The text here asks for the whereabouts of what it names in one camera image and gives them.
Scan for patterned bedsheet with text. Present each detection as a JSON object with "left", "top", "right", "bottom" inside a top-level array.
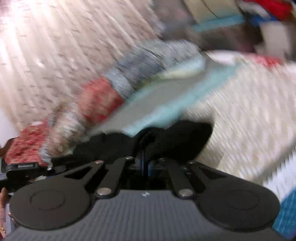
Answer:
[{"left": 90, "top": 14, "right": 296, "bottom": 237}]

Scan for beige floral curtain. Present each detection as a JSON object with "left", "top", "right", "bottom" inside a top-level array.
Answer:
[{"left": 1, "top": 1, "right": 159, "bottom": 130}]

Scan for red floral patchwork quilt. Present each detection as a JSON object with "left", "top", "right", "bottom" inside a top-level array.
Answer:
[{"left": 4, "top": 39, "right": 200, "bottom": 167}]

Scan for person's hand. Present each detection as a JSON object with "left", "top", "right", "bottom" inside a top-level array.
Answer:
[{"left": 0, "top": 188, "right": 9, "bottom": 208}]

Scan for black pants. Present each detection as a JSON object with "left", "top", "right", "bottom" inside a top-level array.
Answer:
[{"left": 53, "top": 120, "right": 213, "bottom": 174}]

